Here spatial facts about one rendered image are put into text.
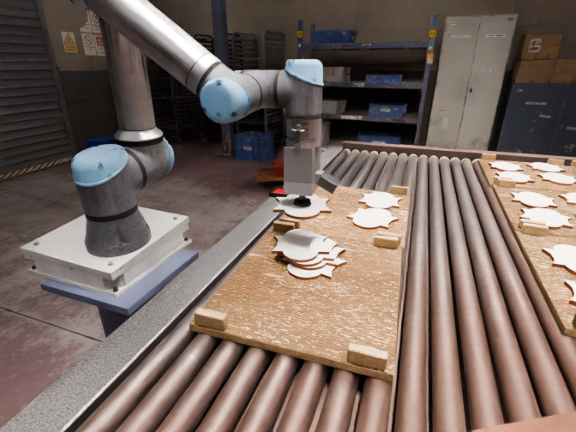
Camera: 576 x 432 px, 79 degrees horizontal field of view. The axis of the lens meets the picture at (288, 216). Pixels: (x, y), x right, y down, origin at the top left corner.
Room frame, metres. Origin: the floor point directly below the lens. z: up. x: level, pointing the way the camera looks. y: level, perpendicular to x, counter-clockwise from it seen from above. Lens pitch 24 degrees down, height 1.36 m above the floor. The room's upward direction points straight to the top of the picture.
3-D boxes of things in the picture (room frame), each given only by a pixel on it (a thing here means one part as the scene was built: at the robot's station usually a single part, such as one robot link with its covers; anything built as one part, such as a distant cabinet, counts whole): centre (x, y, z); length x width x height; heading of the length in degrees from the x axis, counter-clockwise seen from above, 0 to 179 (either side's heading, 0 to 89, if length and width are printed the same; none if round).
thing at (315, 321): (0.63, -0.05, 0.93); 0.41 x 0.35 x 0.02; 162
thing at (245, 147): (5.32, 0.51, 0.19); 0.50 x 0.41 x 0.37; 62
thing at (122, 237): (0.78, 0.43, 0.99); 0.15 x 0.15 x 0.10
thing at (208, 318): (0.48, 0.13, 0.95); 0.06 x 0.02 x 0.03; 72
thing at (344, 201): (1.02, -0.20, 0.93); 0.41 x 0.35 x 0.02; 160
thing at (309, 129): (0.75, -0.03, 1.23); 0.08 x 0.08 x 0.05
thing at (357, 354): (0.40, -0.12, 0.95); 0.06 x 0.02 x 0.03; 72
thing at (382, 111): (5.38, -1.49, 0.72); 0.50 x 0.38 x 0.16; 62
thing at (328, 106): (5.67, -0.65, 0.74); 0.44 x 0.36 x 0.20; 55
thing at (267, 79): (0.77, 0.07, 1.31); 0.11 x 0.11 x 0.08; 72
